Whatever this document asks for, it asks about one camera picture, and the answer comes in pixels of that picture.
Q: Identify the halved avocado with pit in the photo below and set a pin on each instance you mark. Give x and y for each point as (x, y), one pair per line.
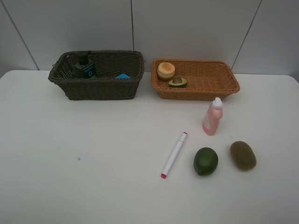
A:
(178, 82)

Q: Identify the orange round bread bun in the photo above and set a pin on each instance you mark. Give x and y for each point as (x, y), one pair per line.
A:
(166, 71)

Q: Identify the blue whiteboard eraser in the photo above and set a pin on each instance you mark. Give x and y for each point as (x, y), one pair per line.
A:
(123, 76)

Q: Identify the white marker pink caps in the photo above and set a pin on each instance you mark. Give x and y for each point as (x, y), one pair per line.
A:
(172, 158)

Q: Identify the pink lotion bottle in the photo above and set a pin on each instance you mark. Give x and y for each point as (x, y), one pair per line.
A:
(213, 116)

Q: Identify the green lime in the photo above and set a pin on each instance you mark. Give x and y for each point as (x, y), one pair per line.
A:
(205, 161)

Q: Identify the dark green pump bottle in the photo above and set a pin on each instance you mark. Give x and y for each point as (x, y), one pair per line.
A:
(84, 68)

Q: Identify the brown kiwi fruit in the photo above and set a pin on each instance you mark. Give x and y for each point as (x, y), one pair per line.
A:
(243, 156)

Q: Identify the orange wicker basket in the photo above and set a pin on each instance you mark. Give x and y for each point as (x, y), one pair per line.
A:
(205, 80)

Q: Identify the dark brown wicker basket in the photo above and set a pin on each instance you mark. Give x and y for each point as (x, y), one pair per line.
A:
(108, 64)

